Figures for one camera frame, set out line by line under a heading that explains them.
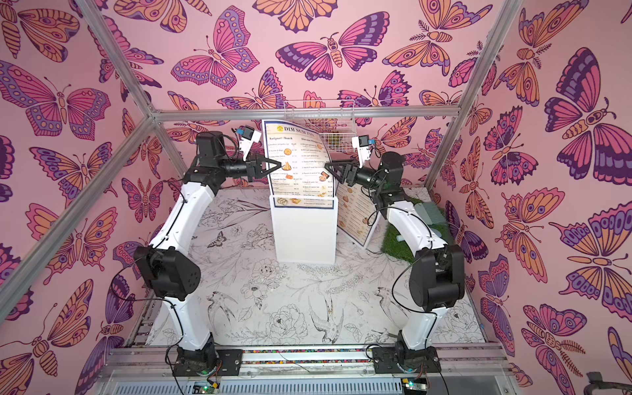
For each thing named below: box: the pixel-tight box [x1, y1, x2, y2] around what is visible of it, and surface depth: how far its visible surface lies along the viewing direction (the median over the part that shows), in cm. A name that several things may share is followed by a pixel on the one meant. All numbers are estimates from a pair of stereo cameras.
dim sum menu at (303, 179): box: [261, 120, 336, 210], surface depth 76 cm
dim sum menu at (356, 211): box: [336, 181, 378, 247], surface depth 95 cm
